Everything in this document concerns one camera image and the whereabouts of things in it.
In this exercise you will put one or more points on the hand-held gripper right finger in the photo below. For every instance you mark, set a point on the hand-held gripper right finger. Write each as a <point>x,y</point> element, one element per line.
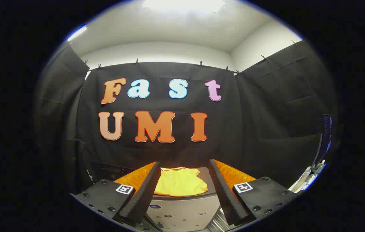
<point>229,199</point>

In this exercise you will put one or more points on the narrow ceiling light strip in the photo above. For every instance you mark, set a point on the narrow ceiling light strip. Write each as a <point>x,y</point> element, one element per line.
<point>76,33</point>

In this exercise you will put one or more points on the large ceiling light panel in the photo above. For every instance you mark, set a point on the large ceiling light panel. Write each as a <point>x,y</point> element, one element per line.
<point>184,4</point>

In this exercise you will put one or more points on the yellow polo shirt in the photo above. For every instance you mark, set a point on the yellow polo shirt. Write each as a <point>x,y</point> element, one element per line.
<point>180,183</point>

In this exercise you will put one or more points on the black backdrop cloth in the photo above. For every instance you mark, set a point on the black backdrop cloth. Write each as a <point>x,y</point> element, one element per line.
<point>169,151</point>

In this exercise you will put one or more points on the white appliance with dark lid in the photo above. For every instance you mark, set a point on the white appliance with dark lid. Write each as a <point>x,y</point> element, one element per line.
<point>325,135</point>

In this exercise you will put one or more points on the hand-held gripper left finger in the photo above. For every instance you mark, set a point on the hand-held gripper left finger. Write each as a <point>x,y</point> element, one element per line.
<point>142,196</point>

